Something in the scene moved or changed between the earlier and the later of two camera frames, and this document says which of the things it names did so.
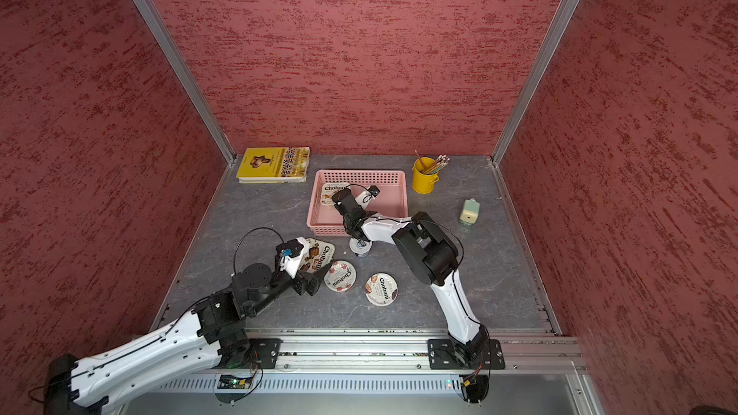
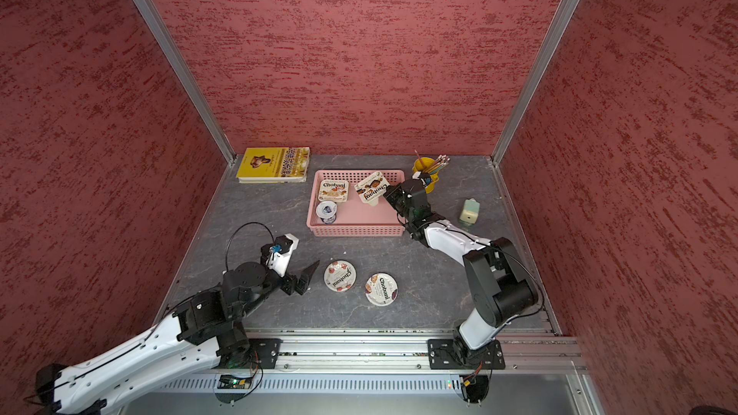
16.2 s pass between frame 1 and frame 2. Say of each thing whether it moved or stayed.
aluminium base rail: stayed
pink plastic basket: stayed
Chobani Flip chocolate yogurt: moved
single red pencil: stayed
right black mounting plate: stayed
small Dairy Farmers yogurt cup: moved
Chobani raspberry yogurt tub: stayed
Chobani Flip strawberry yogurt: stayed
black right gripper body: moved
